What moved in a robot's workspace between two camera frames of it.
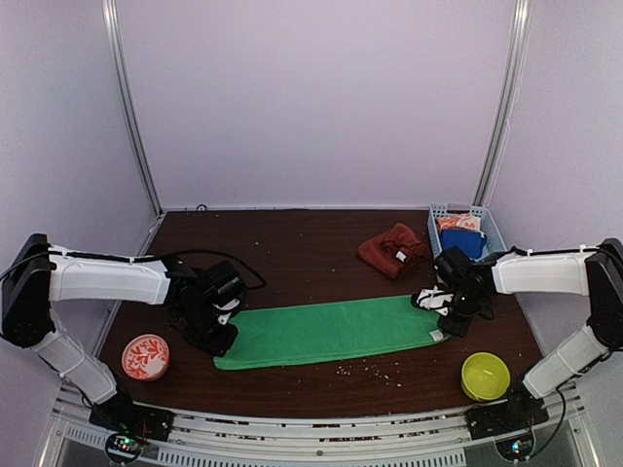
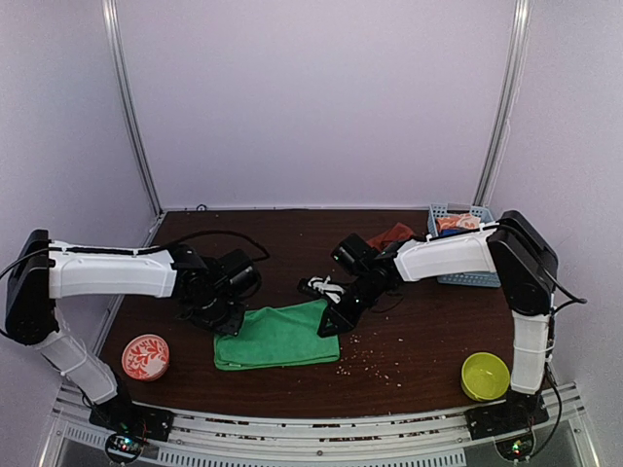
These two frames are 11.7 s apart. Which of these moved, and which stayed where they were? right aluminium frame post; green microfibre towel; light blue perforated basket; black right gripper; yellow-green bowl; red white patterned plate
Moved: green microfibre towel; black right gripper
Stayed: light blue perforated basket; right aluminium frame post; red white patterned plate; yellow-green bowl
